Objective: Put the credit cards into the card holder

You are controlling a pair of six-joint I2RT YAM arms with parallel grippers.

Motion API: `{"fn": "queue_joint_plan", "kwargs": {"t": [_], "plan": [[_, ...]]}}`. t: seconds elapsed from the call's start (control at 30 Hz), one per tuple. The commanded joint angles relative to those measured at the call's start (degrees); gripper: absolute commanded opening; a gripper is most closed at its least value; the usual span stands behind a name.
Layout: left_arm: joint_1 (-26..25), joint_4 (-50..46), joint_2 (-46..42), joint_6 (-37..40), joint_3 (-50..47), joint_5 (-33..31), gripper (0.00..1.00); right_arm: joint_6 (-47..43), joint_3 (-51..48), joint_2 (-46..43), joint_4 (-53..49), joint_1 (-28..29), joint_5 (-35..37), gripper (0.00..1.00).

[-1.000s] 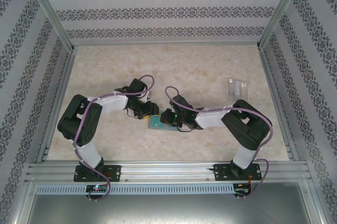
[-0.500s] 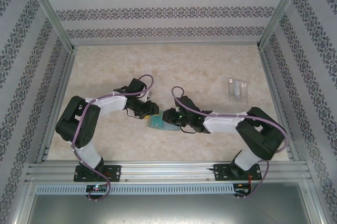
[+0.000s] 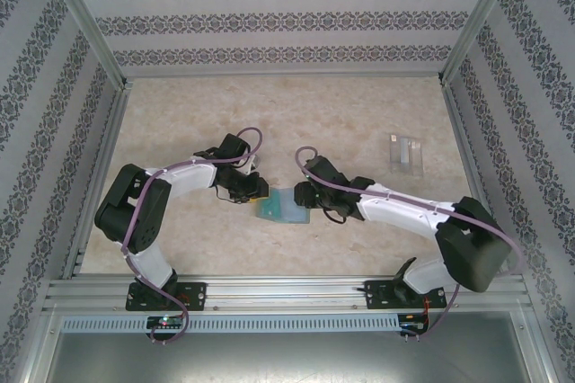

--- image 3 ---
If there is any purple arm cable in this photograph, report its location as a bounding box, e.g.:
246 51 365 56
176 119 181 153
294 146 526 343
120 126 266 347

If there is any clear acrylic card stand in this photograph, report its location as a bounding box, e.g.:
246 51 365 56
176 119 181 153
385 132 426 178

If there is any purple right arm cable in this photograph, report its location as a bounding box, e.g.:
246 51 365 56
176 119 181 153
294 146 526 343

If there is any aluminium table edge rail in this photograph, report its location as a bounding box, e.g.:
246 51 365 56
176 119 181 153
440 79 513 276
61 79 134 280

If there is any green card holder wallet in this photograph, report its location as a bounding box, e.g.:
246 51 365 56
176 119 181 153
254 187 312 225

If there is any grey metal sheet panel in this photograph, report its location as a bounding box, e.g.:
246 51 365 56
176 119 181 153
26 332 556 383

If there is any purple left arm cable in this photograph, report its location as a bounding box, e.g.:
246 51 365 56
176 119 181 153
120 126 266 347

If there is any small circuit board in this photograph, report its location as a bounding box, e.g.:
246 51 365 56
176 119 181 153
146 316 184 330
400 312 429 335

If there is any grey slotted cable duct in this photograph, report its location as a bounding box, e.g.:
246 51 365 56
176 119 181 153
59 314 402 334

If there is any aluminium upright frame post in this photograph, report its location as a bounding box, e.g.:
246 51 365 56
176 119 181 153
439 0 527 87
38 0 134 90

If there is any long aluminium base rail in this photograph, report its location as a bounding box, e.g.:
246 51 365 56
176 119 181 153
42 273 535 313

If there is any teal credit card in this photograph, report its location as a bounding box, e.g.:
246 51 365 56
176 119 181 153
261 193 283 218

